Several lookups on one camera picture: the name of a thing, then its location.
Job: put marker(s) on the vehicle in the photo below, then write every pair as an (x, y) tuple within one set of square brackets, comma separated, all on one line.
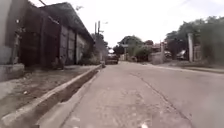
[(112, 59)]

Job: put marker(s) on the green trees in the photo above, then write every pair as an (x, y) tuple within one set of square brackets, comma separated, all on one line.
[(131, 41)]

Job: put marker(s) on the utility pole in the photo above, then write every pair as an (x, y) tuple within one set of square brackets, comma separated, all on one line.
[(98, 28)]

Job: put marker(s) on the grey concrete road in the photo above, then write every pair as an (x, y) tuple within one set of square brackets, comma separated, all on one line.
[(140, 96)]

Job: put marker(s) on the dark corrugated building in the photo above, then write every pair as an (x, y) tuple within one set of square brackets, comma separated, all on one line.
[(50, 40)]

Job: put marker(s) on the robot's own part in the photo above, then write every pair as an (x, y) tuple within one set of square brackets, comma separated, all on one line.
[(143, 126)]

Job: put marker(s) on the concrete kerb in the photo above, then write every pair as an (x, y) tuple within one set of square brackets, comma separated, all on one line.
[(50, 96)]

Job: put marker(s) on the bare dirt strip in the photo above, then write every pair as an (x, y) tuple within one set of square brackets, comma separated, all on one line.
[(36, 83)]

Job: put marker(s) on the row of trees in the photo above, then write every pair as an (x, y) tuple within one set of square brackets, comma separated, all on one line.
[(210, 36)]

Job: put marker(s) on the pale post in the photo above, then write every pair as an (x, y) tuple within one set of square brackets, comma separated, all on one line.
[(190, 46)]

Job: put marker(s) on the grey wall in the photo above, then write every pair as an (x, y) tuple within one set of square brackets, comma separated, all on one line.
[(6, 33)]

